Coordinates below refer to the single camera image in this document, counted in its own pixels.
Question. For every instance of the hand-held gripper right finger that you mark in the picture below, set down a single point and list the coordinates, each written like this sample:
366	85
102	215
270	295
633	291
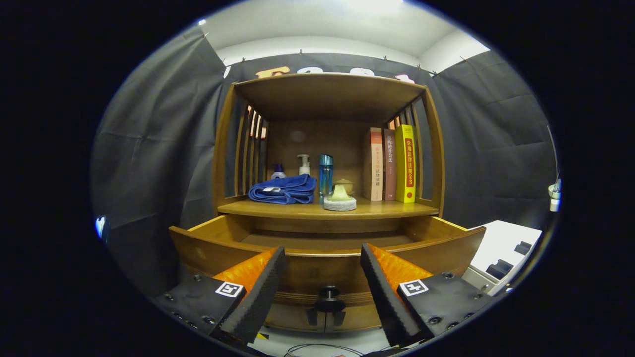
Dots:
384	297

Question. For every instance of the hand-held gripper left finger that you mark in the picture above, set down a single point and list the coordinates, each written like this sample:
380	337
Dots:
260	297

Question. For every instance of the wooden drawer with black knob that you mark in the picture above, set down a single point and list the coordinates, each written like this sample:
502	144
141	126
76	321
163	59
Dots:
322	270

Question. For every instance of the pale green scrub brush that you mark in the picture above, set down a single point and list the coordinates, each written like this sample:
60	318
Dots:
340	203

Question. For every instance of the wooden cabinet door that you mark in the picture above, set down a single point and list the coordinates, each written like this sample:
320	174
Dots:
292	317
357	320

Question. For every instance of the wooden countertop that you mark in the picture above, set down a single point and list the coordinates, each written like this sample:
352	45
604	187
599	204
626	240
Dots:
382	208

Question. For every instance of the wooden cabinet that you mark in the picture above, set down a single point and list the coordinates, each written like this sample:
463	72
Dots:
327	94

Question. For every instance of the folded blue towel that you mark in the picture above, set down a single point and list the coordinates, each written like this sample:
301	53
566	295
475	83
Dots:
287	191

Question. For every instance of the beige lidded teacup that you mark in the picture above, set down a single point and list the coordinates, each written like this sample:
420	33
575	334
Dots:
347	185

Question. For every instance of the small white blue-capped bottle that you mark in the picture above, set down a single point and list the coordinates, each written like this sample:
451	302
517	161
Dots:
278	174

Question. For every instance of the brown book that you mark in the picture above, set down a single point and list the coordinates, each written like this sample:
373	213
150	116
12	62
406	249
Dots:
390	166

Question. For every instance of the clear blue bottle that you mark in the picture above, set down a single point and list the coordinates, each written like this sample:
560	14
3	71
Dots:
326	178

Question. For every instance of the beige book with orange band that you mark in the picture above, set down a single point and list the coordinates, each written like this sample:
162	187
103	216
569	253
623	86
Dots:
373	163

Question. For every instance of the white pump bottle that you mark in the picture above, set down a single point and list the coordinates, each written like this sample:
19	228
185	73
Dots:
304	169

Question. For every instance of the yellow book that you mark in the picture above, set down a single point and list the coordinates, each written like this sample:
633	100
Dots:
406	163

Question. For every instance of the black backdrop cloth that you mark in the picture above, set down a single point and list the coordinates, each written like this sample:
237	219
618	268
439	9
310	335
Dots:
149	173

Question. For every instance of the small white device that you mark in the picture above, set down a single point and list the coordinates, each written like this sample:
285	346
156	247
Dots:
554	191

